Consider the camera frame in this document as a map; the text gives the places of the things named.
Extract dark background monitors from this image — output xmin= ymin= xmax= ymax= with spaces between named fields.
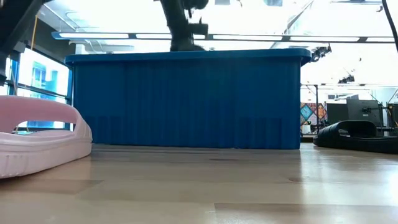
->
xmin=326 ymin=98 xmax=384 ymax=127

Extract colourful patterned panel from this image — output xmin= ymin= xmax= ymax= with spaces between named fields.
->
xmin=300 ymin=102 xmax=328 ymax=126

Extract blue plastic bin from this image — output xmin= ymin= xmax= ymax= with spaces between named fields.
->
xmin=64 ymin=48 xmax=313 ymax=151

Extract black rubber slide sandal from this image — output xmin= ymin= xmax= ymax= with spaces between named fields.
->
xmin=313 ymin=119 xmax=398 ymax=155

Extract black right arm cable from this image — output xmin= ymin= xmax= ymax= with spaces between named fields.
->
xmin=381 ymin=0 xmax=398 ymax=53

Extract pink rubber slide sandal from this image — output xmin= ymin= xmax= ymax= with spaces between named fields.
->
xmin=0 ymin=95 xmax=93 ymax=180

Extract long ceiling light bar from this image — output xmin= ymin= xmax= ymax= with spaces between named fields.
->
xmin=51 ymin=30 xmax=396 ymax=44

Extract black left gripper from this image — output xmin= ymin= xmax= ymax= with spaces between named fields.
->
xmin=169 ymin=22 xmax=210 ymax=52

